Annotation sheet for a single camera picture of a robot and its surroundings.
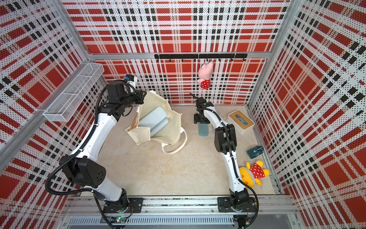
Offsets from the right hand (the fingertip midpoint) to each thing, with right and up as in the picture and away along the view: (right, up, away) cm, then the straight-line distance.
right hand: (202, 120), depth 104 cm
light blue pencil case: (-33, 0, -9) cm, 34 cm away
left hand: (-33, +16, -26) cm, 45 cm away
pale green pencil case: (-32, -5, -9) cm, 33 cm away
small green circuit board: (-44, -49, -35) cm, 74 cm away
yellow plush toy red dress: (+24, -30, -26) cm, 47 cm away
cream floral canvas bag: (-23, -10, -8) cm, 26 cm away
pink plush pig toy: (+1, +31, -12) cm, 33 cm away
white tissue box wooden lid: (+29, -1, +1) cm, 29 cm away
